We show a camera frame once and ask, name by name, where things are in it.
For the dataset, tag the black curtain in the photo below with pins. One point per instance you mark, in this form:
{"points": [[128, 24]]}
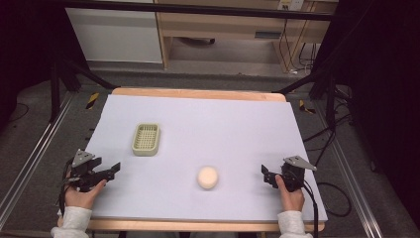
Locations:
{"points": [[383, 82], [29, 39]]}

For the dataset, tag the metal floor rail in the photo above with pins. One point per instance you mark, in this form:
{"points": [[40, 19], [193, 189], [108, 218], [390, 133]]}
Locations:
{"points": [[350, 185], [36, 152]]}

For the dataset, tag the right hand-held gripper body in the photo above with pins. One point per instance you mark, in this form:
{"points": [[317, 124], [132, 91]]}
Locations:
{"points": [[294, 175]]}

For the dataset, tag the person's right hand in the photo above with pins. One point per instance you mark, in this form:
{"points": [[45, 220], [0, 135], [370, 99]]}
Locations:
{"points": [[292, 200]]}

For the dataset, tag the black yellow striped tape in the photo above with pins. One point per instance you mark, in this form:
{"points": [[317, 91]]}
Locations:
{"points": [[92, 100], [306, 108]]}

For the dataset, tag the round cream soap bar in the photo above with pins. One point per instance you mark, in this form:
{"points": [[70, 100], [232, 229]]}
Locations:
{"points": [[207, 178]]}

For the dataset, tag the white paper sheet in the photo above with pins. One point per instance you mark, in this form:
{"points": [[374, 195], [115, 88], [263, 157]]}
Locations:
{"points": [[211, 139]]}

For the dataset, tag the light wooden desk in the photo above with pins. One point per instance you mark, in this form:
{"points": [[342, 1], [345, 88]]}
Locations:
{"points": [[224, 24]]}

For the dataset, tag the white power strip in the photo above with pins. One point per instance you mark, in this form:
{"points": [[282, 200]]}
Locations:
{"points": [[290, 4]]}

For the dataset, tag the white cabinet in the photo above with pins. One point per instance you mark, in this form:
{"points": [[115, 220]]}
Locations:
{"points": [[115, 36]]}

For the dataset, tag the black metal stand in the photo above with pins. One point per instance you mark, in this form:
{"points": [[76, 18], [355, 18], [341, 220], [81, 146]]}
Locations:
{"points": [[325, 86], [66, 79]]}

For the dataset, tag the black horizontal frame bar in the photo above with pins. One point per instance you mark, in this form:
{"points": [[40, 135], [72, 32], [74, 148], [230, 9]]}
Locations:
{"points": [[198, 9]]}

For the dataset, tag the pale green slotted soap dish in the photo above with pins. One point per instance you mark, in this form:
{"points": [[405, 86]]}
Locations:
{"points": [[146, 139]]}

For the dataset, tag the person's left hand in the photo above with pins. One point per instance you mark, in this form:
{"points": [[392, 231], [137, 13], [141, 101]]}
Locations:
{"points": [[81, 198]]}

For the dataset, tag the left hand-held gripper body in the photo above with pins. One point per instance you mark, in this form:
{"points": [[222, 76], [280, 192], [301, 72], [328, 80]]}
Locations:
{"points": [[82, 172]]}

